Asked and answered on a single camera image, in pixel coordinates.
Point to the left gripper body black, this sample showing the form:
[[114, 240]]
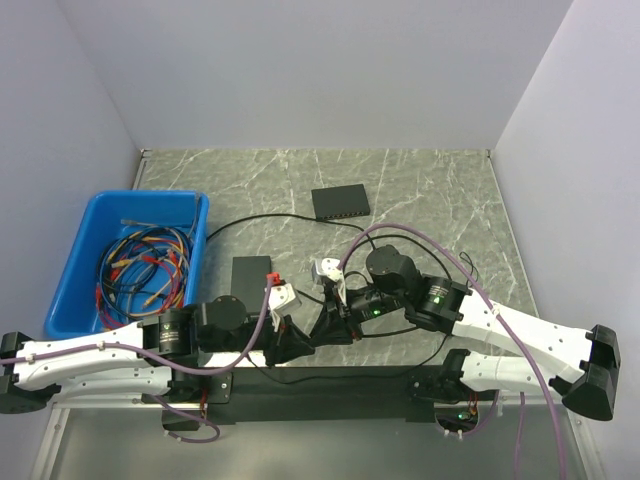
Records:
[[266, 337]]

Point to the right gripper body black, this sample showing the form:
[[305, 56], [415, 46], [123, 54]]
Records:
[[370, 301]]

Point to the black network switch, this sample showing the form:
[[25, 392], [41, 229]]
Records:
[[339, 202], [248, 281]]

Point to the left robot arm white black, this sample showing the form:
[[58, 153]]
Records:
[[173, 356]]

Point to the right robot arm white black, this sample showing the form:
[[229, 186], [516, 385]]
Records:
[[579, 366]]

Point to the blue plastic bin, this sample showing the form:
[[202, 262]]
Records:
[[108, 217]]

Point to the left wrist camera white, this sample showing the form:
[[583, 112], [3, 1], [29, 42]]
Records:
[[282, 292]]

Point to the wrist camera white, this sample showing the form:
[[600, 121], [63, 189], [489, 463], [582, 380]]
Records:
[[327, 270], [282, 292]]

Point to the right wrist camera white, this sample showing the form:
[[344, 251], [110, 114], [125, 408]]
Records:
[[327, 270]]

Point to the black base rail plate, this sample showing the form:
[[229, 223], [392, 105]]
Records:
[[258, 394]]

